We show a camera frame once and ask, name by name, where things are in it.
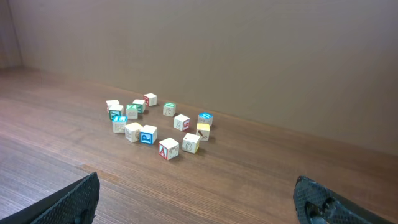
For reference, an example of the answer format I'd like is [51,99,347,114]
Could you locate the yellow block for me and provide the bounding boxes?
[196,123,210,141]
[124,123,143,142]

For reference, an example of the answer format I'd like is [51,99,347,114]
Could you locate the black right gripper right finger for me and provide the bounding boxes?
[293,176,392,224]

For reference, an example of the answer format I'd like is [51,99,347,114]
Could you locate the white O block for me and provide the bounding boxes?
[182,133,200,154]

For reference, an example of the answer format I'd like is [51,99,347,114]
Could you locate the green Z block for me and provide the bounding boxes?
[109,105,124,120]

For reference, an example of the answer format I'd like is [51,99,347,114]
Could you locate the red-sided block far back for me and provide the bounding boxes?
[143,93,157,106]

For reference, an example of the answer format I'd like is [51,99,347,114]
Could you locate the green-edged wooden block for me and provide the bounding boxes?
[125,104,138,119]

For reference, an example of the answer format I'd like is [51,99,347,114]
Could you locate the yellow top block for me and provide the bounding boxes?
[124,123,143,142]

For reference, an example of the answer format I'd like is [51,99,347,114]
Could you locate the blue L block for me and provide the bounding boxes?
[112,116,127,133]

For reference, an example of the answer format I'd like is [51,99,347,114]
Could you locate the white block red side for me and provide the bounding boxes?
[106,100,119,112]

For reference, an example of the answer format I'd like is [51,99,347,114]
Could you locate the green N block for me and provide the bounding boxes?
[163,102,177,117]

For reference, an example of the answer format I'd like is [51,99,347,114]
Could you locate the red A block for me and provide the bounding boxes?
[159,138,179,160]

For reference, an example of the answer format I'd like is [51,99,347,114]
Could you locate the green V block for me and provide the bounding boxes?
[132,99,146,114]

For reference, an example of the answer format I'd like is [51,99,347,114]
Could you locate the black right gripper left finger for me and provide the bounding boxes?
[1,172,100,224]

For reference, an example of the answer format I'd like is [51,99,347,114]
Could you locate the blue P block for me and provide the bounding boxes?
[139,125,157,144]

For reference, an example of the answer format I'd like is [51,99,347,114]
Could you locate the white block number two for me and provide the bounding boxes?
[174,114,190,131]

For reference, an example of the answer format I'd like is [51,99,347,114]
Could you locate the blue top block right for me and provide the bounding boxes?
[198,112,213,126]

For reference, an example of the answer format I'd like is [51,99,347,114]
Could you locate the yellow block right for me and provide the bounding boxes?
[196,123,210,141]

